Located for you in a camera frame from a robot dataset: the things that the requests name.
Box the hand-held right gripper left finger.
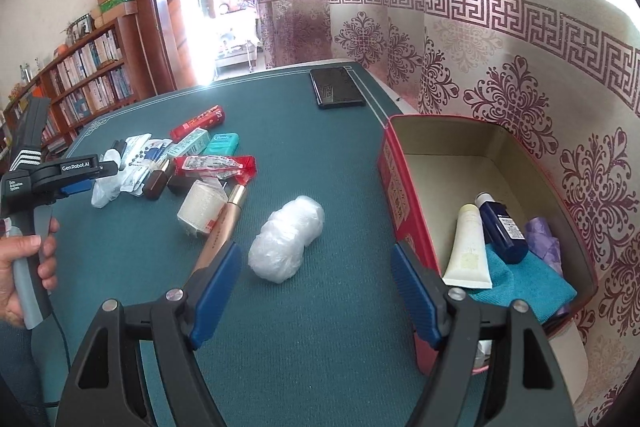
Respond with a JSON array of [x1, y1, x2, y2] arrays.
[[55, 237, 243, 427]]

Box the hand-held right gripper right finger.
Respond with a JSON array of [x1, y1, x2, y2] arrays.
[[390, 241, 577, 427]]

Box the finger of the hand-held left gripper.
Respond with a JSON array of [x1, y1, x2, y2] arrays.
[[99, 147, 124, 180], [56, 180, 96, 200]]

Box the white plastic bag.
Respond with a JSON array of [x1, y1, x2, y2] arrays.
[[91, 172, 123, 208]]

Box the white blue medical packet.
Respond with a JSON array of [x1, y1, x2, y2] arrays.
[[142, 134, 173, 165]]

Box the white cotton wad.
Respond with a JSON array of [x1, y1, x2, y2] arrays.
[[248, 194, 326, 283]]

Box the white gauze roll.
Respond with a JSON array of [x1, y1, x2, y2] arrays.
[[177, 179, 228, 238]]

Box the pale green small box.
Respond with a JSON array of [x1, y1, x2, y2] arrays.
[[165, 128, 211, 158]]

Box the red cylindrical tube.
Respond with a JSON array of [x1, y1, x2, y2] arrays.
[[170, 105, 224, 140]]

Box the red storage box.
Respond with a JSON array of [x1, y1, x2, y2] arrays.
[[377, 113, 599, 375]]

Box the green cloth desktop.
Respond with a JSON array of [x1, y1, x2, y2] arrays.
[[0, 61, 501, 427]]

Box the person's left hand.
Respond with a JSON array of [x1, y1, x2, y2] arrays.
[[0, 217, 61, 328]]

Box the white blister pack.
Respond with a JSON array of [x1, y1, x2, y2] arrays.
[[120, 137, 151, 195]]

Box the brown lipstick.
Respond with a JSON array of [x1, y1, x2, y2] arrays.
[[167, 172, 193, 195], [145, 159, 168, 200]]

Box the rose gold cosmetic tube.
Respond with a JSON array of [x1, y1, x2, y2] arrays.
[[192, 183, 248, 278]]

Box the white cream tube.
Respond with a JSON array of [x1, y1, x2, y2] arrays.
[[441, 203, 493, 290]]

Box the wooden bookshelf with books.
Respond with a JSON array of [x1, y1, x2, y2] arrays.
[[0, 14, 141, 158]]

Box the red snack packet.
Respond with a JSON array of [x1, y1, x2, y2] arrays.
[[175, 154, 258, 186]]

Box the dark blue bottle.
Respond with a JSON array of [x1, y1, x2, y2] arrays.
[[474, 192, 530, 265]]

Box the teal floss box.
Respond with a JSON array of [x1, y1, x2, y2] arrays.
[[201, 133, 240, 156]]

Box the teal cloth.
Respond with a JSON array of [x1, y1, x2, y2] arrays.
[[467, 244, 578, 308]]

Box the purple bag roll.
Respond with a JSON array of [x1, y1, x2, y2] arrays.
[[525, 216, 566, 278]]

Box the green gift box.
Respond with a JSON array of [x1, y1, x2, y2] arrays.
[[97, 0, 137, 14]]

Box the black phone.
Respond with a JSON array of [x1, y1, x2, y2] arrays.
[[310, 67, 367, 110]]

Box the patterned cream curtain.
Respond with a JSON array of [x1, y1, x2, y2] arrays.
[[252, 0, 640, 427]]

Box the black cable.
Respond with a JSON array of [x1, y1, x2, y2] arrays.
[[47, 307, 71, 408]]

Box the wooden door frame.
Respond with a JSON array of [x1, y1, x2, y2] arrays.
[[127, 0, 201, 98]]

